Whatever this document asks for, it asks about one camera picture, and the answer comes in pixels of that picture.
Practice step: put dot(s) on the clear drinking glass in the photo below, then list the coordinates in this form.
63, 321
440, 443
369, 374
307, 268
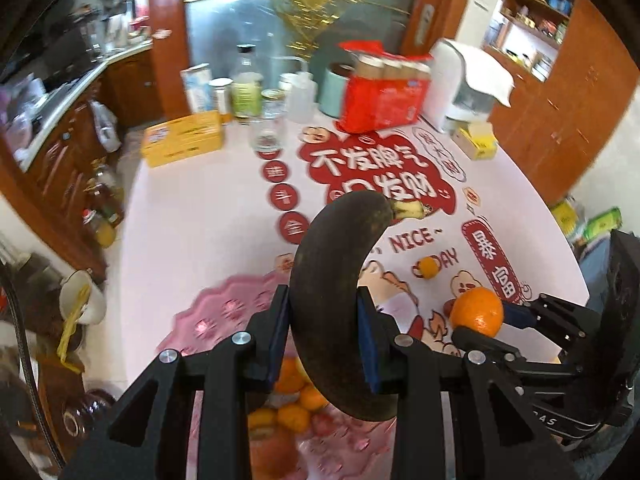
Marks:
270, 135

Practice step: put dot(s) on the orange liquid bottle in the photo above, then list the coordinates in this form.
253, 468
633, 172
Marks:
101, 230

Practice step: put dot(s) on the wooden cabinet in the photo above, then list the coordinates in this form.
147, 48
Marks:
585, 105

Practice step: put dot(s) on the small orange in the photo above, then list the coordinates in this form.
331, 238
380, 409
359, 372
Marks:
429, 267

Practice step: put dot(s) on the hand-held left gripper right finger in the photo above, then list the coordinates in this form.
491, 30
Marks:
367, 347

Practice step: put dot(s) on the dark glass jar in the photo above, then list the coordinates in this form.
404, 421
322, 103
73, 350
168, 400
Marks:
85, 412

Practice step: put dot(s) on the pink fruit tray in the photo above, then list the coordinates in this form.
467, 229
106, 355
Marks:
220, 320

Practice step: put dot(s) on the white plastic bag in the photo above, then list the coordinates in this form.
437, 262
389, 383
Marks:
103, 127

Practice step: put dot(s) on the yellow tissue box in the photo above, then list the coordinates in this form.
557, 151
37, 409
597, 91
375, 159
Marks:
477, 141

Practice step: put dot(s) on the blue cloth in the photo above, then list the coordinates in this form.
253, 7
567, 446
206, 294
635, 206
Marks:
596, 272

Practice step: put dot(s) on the white appliance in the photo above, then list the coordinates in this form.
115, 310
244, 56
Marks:
465, 77

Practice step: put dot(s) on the white plastic squeeze bottle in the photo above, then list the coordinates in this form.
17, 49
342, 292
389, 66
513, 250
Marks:
300, 97

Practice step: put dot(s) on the green label glass bottle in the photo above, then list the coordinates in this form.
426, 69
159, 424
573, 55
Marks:
246, 87

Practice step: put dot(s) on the cooking oil bottle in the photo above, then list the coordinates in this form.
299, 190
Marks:
105, 195

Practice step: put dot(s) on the glass jar with gold lid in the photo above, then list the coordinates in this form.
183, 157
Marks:
273, 105

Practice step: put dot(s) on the white and blue carton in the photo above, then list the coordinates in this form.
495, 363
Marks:
196, 89

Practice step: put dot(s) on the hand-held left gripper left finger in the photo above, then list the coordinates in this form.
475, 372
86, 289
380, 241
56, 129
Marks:
277, 340

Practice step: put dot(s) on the wooden wall shelf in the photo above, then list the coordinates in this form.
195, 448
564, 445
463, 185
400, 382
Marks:
537, 15

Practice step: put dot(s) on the red apple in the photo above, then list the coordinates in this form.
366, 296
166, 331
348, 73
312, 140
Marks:
272, 455

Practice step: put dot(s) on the red package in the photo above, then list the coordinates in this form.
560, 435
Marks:
385, 97

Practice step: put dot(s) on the flat yellow box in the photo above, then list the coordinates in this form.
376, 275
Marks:
182, 139

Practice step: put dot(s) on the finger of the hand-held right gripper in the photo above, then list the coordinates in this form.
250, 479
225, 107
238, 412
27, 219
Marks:
517, 314
500, 349

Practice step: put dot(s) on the mint green canister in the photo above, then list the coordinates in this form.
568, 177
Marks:
332, 91

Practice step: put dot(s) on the red and white printed tablecloth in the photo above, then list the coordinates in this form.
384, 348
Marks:
200, 220

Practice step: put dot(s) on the dark overripe banana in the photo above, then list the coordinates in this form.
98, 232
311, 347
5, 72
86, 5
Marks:
325, 285

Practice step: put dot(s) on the kitchen counter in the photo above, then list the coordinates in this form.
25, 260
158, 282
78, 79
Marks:
60, 100

